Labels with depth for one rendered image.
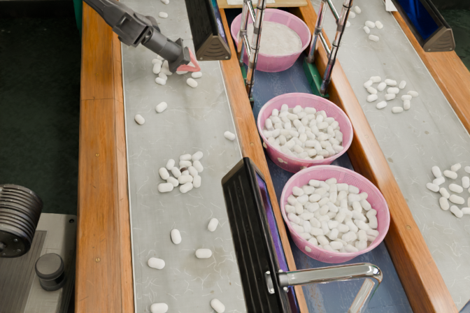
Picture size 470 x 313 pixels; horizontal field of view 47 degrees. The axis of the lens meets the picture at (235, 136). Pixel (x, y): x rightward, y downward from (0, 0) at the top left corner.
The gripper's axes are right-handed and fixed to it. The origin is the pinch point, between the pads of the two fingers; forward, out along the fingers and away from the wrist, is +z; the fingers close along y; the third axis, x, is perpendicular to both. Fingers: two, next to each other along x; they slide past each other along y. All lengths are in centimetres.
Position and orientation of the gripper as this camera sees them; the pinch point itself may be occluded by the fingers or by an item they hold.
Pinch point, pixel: (197, 68)
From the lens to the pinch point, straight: 165.6
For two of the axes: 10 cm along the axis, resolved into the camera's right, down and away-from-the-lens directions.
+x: -7.1, 5.7, 4.2
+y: -1.8, -7.2, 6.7
